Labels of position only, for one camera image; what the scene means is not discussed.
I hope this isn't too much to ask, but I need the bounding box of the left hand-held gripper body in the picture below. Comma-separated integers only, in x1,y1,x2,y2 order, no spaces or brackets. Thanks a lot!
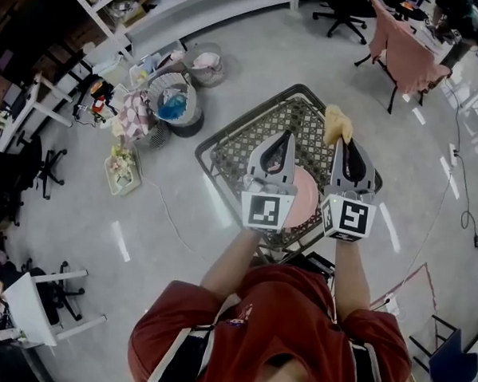
239,175,299,234

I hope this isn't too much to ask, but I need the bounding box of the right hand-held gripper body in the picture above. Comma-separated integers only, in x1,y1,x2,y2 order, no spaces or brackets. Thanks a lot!
318,184,379,245

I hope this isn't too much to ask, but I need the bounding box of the big pink plate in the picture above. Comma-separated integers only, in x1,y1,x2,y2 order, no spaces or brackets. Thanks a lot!
260,163,321,231

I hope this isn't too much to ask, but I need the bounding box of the person's left forearm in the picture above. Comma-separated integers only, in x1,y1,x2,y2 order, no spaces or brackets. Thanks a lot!
199,225,264,304

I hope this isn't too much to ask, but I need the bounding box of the person's right forearm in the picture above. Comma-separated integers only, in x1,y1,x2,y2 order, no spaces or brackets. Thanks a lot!
330,238,375,324

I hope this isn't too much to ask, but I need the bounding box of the black waist device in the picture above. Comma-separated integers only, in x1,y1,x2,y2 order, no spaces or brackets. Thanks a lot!
298,251,337,278

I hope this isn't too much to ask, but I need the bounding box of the grey laundry basket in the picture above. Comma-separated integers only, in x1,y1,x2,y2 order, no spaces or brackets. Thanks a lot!
182,41,226,89
144,71,208,140

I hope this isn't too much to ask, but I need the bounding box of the blue cloth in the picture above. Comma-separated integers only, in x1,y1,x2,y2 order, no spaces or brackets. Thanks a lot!
157,92,189,123

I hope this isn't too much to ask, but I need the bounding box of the person's red shirt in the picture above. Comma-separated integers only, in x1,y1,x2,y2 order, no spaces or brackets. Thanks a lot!
126,256,418,382

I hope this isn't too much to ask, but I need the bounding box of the pink draped chair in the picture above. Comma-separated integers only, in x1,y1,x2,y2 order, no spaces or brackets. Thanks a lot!
351,0,457,118

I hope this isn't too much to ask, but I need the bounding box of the pink checkered cloth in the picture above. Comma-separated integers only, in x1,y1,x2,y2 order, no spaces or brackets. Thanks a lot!
112,88,156,143

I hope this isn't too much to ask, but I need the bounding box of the white box of flowers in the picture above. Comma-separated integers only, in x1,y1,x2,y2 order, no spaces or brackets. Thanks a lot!
102,144,144,198

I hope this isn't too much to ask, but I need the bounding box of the white curved counter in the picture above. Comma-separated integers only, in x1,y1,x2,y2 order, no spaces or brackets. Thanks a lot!
124,0,320,67

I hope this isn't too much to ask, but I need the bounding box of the black office chair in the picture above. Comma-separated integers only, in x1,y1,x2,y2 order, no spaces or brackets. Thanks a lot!
19,257,89,327
310,0,372,45
6,129,69,202

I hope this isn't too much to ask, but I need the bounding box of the red white container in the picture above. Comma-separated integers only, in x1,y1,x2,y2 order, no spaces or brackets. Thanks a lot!
89,81,109,115

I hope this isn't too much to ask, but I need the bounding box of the blue chair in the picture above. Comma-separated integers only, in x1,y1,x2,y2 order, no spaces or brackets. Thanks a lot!
406,313,478,382

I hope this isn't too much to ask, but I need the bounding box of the white shelf unit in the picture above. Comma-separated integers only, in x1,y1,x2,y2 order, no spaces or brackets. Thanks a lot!
53,0,186,67

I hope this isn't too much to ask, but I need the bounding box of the white desk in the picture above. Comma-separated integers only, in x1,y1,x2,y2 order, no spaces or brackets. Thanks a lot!
0,69,77,156
0,264,111,350

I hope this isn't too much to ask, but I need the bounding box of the white wire basket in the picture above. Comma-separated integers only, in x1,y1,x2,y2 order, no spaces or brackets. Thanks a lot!
147,119,172,151

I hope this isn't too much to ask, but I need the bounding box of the black floor cable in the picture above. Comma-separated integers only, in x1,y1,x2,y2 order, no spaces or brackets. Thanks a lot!
447,151,478,252

